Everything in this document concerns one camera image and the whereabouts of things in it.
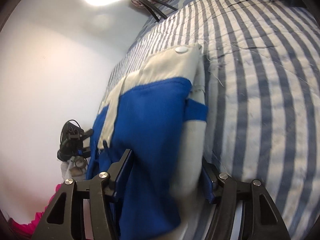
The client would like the pink sleeved forearm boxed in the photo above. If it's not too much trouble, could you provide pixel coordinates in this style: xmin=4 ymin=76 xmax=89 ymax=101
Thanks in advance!
xmin=2 ymin=184 xmax=62 ymax=238

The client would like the black ring light tripod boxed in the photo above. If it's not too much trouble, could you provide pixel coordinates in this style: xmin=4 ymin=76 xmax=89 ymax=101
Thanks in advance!
xmin=132 ymin=0 xmax=178 ymax=22

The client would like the blue striped bed quilt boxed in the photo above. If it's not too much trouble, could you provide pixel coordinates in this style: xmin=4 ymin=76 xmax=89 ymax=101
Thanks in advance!
xmin=108 ymin=0 xmax=319 ymax=239

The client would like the white gloved left hand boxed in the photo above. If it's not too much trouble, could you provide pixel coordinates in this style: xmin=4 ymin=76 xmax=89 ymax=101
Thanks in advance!
xmin=60 ymin=157 xmax=87 ymax=181

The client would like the beige and blue work jacket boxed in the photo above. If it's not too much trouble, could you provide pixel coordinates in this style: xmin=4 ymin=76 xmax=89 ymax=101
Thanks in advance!
xmin=87 ymin=43 xmax=208 ymax=239

